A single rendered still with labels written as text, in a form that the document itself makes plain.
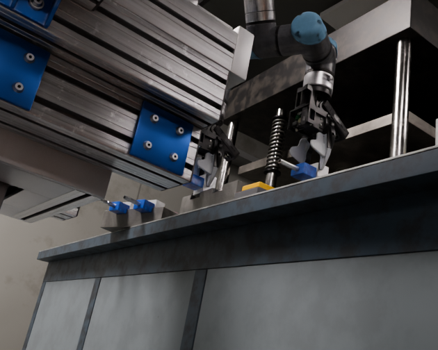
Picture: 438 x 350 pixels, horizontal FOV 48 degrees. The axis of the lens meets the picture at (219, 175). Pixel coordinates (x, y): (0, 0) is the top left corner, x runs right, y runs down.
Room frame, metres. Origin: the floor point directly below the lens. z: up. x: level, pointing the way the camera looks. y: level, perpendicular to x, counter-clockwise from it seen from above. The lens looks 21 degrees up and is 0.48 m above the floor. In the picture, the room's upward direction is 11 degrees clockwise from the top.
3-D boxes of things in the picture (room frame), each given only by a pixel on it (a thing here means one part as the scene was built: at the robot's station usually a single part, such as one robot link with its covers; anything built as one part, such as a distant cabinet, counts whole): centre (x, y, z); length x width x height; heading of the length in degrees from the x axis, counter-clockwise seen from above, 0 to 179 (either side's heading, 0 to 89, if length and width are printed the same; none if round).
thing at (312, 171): (1.06, -0.19, 0.93); 0.13 x 0.05 x 0.05; 121
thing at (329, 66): (1.07, -0.20, 1.25); 0.09 x 0.08 x 0.11; 152
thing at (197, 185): (1.24, 0.07, 0.92); 0.13 x 0.05 x 0.05; 121
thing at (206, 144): (1.25, 0.06, 1.06); 0.09 x 0.08 x 0.12; 121
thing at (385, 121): (2.33, -0.69, 1.52); 1.10 x 0.70 x 0.05; 31
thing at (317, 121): (1.07, -0.20, 1.09); 0.09 x 0.08 x 0.12; 121
